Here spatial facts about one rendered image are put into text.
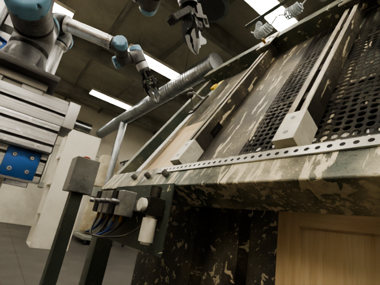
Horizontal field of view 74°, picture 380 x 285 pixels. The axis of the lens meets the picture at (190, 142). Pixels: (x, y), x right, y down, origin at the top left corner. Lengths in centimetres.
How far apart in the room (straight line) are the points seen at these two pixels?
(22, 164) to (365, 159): 87
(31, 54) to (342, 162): 90
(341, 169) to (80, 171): 118
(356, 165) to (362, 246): 27
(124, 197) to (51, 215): 405
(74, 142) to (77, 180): 373
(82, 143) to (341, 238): 474
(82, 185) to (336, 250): 112
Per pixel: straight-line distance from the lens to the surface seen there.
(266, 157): 68
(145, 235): 87
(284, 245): 86
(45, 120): 89
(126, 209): 98
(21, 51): 96
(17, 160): 90
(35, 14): 90
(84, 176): 142
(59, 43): 173
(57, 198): 499
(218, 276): 106
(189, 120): 156
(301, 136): 71
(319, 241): 81
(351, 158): 57
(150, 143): 166
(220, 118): 120
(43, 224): 499
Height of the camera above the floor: 67
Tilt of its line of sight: 19 degrees up
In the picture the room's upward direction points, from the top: 10 degrees clockwise
